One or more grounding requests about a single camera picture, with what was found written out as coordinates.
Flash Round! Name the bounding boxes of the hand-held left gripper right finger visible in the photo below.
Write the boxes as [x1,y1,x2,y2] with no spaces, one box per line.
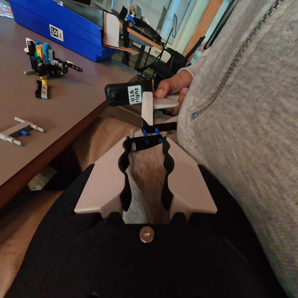
[162,136,218,222]

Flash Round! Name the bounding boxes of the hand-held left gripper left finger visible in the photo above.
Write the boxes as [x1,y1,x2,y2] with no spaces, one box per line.
[74,136,132,220]

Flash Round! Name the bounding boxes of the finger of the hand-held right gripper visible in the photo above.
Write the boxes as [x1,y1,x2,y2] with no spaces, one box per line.
[141,91,154,126]
[152,95,180,110]

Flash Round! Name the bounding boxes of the long black lego beam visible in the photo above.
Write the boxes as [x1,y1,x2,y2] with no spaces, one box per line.
[142,122,178,133]

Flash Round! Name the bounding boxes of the black lego beam blue pins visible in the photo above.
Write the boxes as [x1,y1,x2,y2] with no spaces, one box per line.
[130,128,164,152]

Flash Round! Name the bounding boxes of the person's right forearm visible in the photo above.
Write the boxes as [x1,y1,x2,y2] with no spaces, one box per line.
[177,48,211,79]

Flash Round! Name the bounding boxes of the black grey yellow lego piece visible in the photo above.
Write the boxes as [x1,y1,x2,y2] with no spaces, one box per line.
[35,78,48,99]

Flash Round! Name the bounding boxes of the colourful lego gear assembly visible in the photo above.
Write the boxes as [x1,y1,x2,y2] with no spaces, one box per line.
[23,38,83,78]

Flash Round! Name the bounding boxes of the grey lego axle assembly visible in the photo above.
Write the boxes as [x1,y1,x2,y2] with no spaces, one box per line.
[0,117,45,146]

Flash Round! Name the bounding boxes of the person's right hand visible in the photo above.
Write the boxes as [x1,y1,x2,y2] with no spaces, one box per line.
[154,70,194,117]

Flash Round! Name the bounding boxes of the black office chair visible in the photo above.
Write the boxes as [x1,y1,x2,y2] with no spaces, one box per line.
[140,36,206,81]

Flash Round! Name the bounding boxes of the background desk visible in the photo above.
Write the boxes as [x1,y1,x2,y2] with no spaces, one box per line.
[119,19,164,70]

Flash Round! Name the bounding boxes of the white-faced cardboard box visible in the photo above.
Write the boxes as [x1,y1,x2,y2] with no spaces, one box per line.
[102,12,140,55]

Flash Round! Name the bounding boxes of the blue storage bin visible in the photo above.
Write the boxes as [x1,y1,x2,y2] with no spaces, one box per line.
[9,0,117,63]

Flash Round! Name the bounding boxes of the clear plastic bag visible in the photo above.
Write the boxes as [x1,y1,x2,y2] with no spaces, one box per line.
[0,0,15,19]

